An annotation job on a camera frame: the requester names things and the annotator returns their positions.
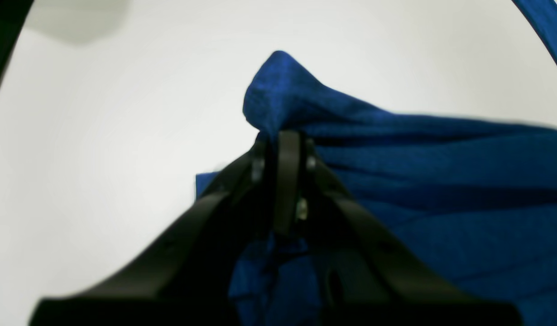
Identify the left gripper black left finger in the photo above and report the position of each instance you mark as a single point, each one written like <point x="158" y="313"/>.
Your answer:
<point x="182" y="278"/>

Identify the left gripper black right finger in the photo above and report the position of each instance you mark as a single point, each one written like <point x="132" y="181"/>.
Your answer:
<point x="367" y="276"/>

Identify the blue long-sleeve T-shirt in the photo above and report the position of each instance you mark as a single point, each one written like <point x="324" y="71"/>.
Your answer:
<point x="475" y="201"/>

